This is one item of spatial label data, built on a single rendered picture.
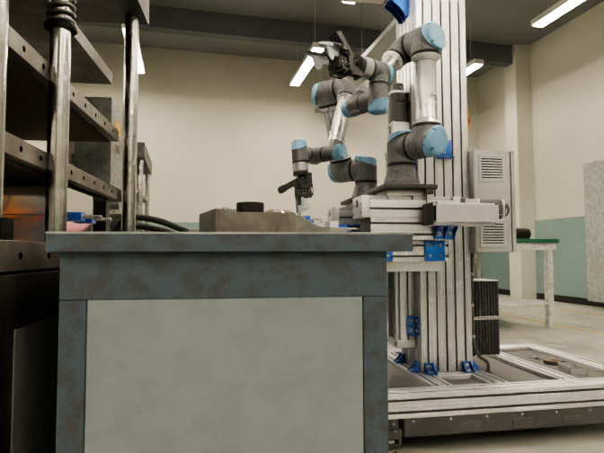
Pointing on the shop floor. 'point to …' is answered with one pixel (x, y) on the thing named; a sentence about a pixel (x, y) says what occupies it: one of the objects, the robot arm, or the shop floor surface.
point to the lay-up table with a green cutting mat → (544, 273)
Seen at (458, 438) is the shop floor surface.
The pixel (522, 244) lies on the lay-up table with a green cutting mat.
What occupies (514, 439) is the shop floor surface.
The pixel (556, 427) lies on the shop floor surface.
